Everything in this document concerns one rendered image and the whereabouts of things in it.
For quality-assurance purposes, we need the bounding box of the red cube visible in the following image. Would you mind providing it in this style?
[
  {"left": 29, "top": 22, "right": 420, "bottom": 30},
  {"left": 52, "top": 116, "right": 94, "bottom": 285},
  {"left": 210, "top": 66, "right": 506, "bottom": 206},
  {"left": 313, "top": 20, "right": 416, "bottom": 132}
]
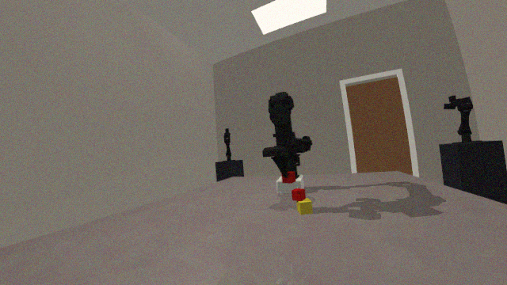
[
  {"left": 292, "top": 188, "right": 306, "bottom": 201},
  {"left": 282, "top": 172, "right": 295, "bottom": 183}
]

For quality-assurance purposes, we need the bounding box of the yellow cube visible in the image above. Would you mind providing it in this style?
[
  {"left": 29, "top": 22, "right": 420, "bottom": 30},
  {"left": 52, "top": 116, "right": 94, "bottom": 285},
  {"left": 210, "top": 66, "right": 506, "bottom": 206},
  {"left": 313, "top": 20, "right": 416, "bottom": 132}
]
[{"left": 297, "top": 198, "right": 313, "bottom": 215}]

